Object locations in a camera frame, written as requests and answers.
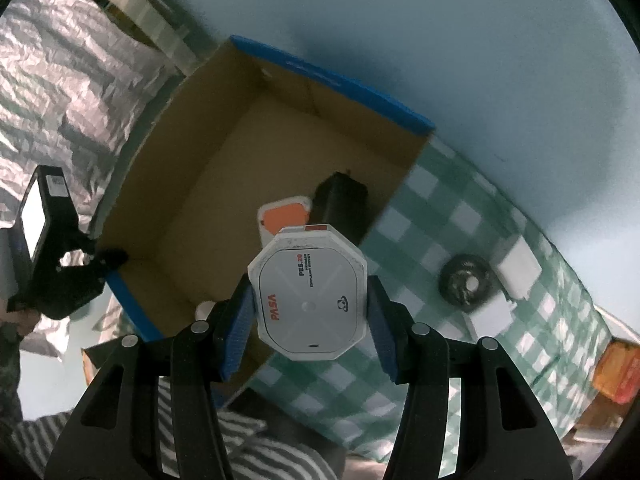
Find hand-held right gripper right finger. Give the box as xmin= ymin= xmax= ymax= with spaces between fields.
xmin=366 ymin=275 xmax=574 ymax=480

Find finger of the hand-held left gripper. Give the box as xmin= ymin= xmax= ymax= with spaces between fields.
xmin=59 ymin=247 xmax=129 ymax=282

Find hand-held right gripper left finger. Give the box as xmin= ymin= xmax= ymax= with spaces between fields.
xmin=45 ymin=275 xmax=259 ymax=480

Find white octagonal travel adapter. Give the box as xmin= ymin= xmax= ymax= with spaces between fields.
xmin=248 ymin=223 xmax=367 ymax=362

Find white charger with orange face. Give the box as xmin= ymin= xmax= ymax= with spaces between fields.
xmin=257 ymin=194 xmax=312 ymax=248

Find dark grey power bank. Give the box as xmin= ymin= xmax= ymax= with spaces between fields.
xmin=309 ymin=171 xmax=372 ymax=246

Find blue cardboard box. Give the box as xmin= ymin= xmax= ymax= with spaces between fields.
xmin=92 ymin=35 xmax=436 ymax=408

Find person's left hand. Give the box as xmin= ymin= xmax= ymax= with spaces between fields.
xmin=5 ymin=309 xmax=43 ymax=337

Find black round disc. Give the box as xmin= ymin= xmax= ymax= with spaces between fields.
xmin=440 ymin=255 xmax=498 ymax=308

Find white square charger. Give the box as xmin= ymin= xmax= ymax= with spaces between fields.
xmin=492 ymin=236 xmax=543 ymax=299
xmin=462 ymin=294 xmax=516 ymax=339

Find grey striped cloth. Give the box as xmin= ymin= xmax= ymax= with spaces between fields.
xmin=10 ymin=375 xmax=343 ymax=480

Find green checked cloth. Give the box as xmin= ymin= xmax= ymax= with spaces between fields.
xmin=247 ymin=135 xmax=617 ymax=462

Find silver foil blanket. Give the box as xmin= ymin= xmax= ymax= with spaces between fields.
xmin=0 ymin=0 xmax=187 ymax=361

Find orange drink bottle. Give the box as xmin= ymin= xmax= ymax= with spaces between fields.
xmin=591 ymin=340 xmax=640 ymax=406

